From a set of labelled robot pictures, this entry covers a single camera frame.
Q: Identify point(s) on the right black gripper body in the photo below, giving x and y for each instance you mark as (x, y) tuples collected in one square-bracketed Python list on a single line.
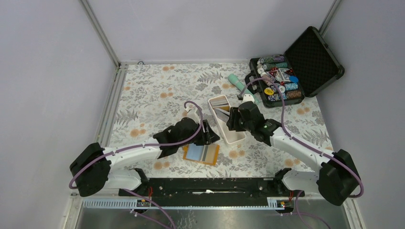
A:
[(237, 122)]

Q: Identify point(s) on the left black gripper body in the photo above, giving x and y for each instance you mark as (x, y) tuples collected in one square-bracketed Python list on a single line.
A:
[(201, 138)]

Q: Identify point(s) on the orange leather card holder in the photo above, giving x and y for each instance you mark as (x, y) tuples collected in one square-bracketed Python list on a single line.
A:
[(206, 154)]

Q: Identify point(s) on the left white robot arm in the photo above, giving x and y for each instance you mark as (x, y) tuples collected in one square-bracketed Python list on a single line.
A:
[(100, 168)]

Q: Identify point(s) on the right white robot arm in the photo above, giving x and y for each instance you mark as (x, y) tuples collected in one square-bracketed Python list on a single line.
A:
[(334, 175)]

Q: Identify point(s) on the grey card in tray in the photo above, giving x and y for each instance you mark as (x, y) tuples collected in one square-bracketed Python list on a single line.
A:
[(222, 114)]

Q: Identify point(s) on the cards stack in tray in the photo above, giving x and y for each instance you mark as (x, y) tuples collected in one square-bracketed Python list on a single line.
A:
[(219, 102)]

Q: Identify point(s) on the white plastic tray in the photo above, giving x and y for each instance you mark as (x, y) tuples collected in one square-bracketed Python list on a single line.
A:
[(230, 137)]

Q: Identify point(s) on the floral table mat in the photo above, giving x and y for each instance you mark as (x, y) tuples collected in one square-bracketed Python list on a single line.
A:
[(152, 99)]

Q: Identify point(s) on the black poker chip case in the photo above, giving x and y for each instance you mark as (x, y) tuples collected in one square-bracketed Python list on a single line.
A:
[(306, 68)]

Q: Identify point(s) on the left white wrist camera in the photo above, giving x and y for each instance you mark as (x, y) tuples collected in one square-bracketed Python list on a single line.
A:
[(192, 113)]

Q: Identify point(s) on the mint green handle tool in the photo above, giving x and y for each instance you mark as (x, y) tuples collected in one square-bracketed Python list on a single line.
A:
[(234, 80)]

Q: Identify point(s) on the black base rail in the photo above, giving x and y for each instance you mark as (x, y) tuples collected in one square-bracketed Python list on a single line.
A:
[(214, 192)]

